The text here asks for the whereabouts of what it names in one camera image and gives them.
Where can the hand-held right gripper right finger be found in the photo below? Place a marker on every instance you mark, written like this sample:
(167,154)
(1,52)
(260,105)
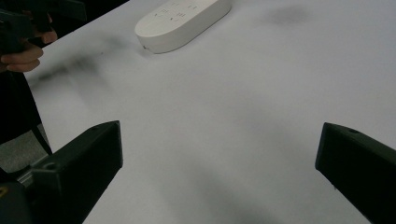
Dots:
(361,168)

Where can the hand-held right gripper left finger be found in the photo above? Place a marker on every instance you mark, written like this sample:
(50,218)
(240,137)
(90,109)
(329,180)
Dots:
(84,165)

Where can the white power strip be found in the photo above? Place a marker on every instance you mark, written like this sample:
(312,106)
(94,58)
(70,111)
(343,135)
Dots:
(179,23)

